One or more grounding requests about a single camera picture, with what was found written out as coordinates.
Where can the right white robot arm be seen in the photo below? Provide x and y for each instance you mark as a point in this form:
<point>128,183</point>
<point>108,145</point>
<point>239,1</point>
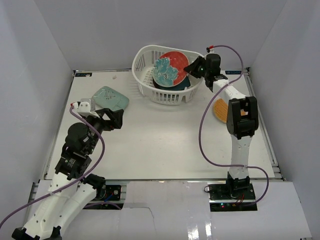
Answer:
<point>241,121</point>

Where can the orange woven round plate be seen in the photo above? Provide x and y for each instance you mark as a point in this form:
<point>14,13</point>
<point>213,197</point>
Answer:
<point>220,110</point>

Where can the blue table label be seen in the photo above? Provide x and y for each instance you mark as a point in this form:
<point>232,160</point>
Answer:
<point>82,74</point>
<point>233,72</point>

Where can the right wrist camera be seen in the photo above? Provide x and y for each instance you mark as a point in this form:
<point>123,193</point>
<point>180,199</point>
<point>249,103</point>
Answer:
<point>210,50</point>

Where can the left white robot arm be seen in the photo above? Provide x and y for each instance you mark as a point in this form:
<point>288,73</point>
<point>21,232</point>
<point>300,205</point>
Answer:
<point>73,185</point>

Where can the right blue table label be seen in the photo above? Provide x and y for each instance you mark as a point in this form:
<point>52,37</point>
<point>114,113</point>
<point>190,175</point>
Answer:
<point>233,72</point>

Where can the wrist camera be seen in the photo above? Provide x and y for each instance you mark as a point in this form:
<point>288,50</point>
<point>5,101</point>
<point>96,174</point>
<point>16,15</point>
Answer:
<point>210,50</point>
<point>85,107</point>

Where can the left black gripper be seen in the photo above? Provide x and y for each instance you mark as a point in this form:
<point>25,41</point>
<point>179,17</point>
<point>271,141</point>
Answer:
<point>100,120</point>

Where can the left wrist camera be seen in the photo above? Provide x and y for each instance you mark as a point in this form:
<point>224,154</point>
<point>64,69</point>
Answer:
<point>85,107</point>

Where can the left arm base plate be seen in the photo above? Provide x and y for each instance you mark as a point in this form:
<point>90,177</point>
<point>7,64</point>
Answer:
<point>109,193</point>

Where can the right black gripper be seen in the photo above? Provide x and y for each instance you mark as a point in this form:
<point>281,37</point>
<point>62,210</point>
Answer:
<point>192,68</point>

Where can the red and teal floral plate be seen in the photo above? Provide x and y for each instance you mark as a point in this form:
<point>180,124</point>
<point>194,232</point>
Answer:
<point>168,70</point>

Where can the light green rectangular plate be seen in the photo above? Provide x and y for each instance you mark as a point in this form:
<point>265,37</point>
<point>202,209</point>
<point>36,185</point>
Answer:
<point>108,98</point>

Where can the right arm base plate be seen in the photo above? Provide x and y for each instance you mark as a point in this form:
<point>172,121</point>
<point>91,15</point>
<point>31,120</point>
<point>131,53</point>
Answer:
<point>221,200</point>

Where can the dark teal square plate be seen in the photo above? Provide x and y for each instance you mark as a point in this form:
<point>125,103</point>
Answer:
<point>180,87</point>

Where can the left blue table label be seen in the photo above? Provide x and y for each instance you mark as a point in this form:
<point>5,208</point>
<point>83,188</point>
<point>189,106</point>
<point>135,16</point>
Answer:
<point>82,74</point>

